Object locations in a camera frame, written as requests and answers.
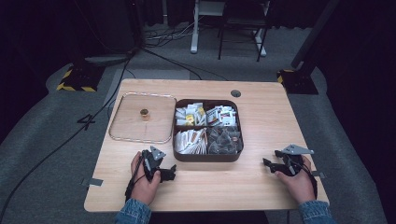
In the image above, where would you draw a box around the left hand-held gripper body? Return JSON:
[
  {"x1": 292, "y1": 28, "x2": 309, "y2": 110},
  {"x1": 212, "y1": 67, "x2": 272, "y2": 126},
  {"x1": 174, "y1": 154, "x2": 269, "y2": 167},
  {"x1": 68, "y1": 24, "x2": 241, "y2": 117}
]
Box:
[{"x1": 141, "y1": 145, "x2": 167, "y2": 183}]

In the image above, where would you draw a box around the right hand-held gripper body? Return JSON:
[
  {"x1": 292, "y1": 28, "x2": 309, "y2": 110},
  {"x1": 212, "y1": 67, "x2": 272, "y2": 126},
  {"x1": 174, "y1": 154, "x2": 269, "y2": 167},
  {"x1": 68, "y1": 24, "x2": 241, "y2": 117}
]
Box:
[{"x1": 274, "y1": 143, "x2": 316, "y2": 177}]

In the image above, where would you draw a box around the person's right hand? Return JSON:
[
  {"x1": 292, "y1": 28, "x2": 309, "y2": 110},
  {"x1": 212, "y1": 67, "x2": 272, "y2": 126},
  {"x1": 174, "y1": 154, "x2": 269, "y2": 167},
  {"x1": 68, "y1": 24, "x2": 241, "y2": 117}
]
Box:
[{"x1": 274, "y1": 155, "x2": 318, "y2": 205}]

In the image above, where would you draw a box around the person's left hand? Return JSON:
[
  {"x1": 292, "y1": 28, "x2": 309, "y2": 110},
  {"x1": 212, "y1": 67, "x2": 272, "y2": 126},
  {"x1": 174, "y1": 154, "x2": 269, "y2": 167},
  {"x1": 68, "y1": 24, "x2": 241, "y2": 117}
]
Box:
[{"x1": 130, "y1": 151, "x2": 163, "y2": 206}]

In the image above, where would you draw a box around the pile of white orange sachets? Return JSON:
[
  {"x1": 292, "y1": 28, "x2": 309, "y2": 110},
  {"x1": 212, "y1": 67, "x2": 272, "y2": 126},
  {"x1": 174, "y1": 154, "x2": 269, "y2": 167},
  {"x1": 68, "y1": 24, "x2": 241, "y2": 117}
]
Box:
[{"x1": 174, "y1": 127, "x2": 208, "y2": 156}]

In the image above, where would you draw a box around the dark brown four-compartment box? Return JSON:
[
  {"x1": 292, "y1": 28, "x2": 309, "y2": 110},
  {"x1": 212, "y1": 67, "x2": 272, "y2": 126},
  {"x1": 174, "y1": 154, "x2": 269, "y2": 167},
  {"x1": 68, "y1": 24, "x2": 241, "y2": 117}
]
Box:
[{"x1": 172, "y1": 98, "x2": 245, "y2": 163}]

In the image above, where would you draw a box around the clear lid with gold knob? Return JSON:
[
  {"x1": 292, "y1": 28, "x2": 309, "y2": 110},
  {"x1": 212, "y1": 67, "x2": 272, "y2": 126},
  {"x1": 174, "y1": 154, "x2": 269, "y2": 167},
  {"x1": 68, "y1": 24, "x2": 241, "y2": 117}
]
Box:
[{"x1": 107, "y1": 91, "x2": 177, "y2": 145}]

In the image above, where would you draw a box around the pile of dark pyramid tea bags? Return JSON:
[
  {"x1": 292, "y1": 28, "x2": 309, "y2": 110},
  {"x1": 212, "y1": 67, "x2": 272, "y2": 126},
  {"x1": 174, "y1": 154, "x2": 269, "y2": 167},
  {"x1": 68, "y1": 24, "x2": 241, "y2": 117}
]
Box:
[{"x1": 206, "y1": 125, "x2": 244, "y2": 156}]

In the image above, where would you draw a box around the pile of yellow-label tea bags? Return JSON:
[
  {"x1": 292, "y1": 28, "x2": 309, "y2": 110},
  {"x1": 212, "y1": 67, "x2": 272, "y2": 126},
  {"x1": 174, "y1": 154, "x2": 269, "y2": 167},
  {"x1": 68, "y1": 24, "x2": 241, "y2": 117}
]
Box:
[{"x1": 175, "y1": 102, "x2": 207, "y2": 127}]

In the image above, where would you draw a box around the pile of red-label sachets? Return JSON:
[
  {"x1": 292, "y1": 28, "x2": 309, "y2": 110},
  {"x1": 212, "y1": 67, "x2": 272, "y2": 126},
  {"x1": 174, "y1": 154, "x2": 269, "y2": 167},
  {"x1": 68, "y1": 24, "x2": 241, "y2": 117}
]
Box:
[{"x1": 205, "y1": 105, "x2": 237, "y2": 127}]

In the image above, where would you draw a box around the black yellow striped stand base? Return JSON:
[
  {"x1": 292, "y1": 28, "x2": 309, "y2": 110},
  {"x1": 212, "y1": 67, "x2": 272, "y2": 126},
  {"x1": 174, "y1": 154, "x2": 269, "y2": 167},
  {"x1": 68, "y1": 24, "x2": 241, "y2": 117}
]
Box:
[
  {"x1": 56, "y1": 60, "x2": 106, "y2": 93},
  {"x1": 276, "y1": 67, "x2": 319, "y2": 95}
]

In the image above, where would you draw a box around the dark slanted stand pole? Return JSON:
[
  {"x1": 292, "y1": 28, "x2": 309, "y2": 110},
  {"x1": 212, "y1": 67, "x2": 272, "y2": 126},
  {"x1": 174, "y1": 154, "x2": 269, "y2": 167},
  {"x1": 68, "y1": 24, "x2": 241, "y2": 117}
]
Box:
[{"x1": 290, "y1": 0, "x2": 341, "y2": 70}]

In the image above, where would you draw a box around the white desk leg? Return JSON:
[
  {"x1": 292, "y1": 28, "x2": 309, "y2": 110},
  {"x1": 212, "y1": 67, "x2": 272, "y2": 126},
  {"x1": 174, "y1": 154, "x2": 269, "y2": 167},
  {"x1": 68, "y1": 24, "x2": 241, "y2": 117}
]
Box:
[{"x1": 190, "y1": 0, "x2": 226, "y2": 54}]

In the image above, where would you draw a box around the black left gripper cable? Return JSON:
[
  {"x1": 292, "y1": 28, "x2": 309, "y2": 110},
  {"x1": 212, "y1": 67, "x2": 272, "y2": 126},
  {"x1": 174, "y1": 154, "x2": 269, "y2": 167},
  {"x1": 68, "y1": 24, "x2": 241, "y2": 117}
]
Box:
[{"x1": 124, "y1": 155, "x2": 148, "y2": 202}]

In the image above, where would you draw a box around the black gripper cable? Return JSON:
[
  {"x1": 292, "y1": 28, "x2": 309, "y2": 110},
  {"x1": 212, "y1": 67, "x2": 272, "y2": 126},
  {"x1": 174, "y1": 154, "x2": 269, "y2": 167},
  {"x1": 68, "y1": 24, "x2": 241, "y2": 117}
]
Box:
[
  {"x1": 124, "y1": 155, "x2": 148, "y2": 202},
  {"x1": 292, "y1": 157, "x2": 319, "y2": 200}
]

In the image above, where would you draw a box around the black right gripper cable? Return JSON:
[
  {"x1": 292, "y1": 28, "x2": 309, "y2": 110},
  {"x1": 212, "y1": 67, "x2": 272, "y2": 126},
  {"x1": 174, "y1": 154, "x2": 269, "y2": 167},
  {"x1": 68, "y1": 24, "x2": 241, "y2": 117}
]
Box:
[{"x1": 292, "y1": 157, "x2": 319, "y2": 200}]

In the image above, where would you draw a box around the long black floor cable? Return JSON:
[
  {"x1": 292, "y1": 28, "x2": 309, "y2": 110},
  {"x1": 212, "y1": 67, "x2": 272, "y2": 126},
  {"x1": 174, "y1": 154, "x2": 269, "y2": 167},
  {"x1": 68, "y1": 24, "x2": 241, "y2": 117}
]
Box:
[{"x1": 0, "y1": 49, "x2": 138, "y2": 216}]

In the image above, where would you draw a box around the thin black floor cable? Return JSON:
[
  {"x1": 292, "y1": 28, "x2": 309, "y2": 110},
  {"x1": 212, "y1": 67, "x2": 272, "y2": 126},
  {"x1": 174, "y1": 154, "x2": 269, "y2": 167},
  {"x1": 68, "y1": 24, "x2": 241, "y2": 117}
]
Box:
[{"x1": 139, "y1": 47, "x2": 229, "y2": 82}]

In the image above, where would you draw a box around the bundle of floor cables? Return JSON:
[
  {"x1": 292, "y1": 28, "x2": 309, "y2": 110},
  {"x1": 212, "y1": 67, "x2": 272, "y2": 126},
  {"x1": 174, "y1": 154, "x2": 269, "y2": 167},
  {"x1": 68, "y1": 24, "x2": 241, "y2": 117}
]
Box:
[{"x1": 143, "y1": 18, "x2": 197, "y2": 49}]

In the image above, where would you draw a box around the black metal chair frame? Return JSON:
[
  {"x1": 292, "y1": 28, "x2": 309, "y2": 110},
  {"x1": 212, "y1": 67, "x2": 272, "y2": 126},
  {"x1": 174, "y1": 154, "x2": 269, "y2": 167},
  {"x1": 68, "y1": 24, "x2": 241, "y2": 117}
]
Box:
[{"x1": 217, "y1": 0, "x2": 271, "y2": 63}]

